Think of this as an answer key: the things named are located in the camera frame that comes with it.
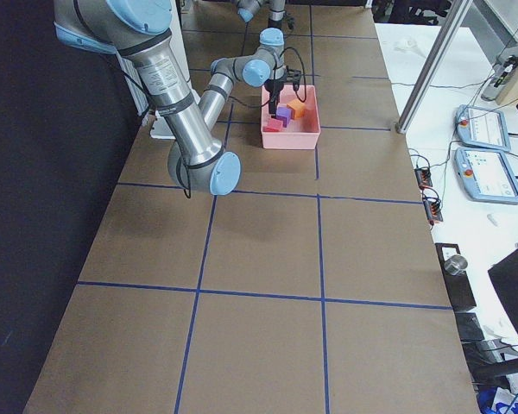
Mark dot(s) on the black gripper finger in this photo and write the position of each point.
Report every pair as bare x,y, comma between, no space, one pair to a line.
273,101

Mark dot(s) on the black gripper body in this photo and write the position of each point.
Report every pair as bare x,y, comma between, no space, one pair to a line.
274,89
274,23

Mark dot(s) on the purple foam cube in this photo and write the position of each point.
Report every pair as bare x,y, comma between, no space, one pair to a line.
285,114

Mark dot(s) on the orange foam cube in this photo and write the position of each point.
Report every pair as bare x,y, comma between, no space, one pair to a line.
297,108

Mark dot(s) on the red foam cube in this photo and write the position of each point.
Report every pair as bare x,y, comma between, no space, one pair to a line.
273,125

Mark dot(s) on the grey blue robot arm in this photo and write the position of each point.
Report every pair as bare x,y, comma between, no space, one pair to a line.
140,31
259,8

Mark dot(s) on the pink plastic bin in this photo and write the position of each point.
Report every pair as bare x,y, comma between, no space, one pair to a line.
295,125

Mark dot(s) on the crumpled white tissue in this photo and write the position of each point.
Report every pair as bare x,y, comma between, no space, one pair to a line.
409,45

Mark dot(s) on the orange black connector block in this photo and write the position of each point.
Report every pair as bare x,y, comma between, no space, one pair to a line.
424,177
432,206

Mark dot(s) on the upper teach pendant tablet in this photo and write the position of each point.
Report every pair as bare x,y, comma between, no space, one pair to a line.
480,127

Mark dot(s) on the teach pendant tablet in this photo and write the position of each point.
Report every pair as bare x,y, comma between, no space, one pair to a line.
480,127
486,175

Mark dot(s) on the lower teach pendant tablet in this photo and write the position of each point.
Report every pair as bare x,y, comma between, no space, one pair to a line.
486,175

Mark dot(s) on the small metal cup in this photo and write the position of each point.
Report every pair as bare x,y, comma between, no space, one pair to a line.
455,264

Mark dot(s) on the black box on desk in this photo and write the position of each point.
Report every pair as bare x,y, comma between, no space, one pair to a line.
457,285

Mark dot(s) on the aluminium frame post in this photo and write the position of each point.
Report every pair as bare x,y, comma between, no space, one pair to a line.
435,57

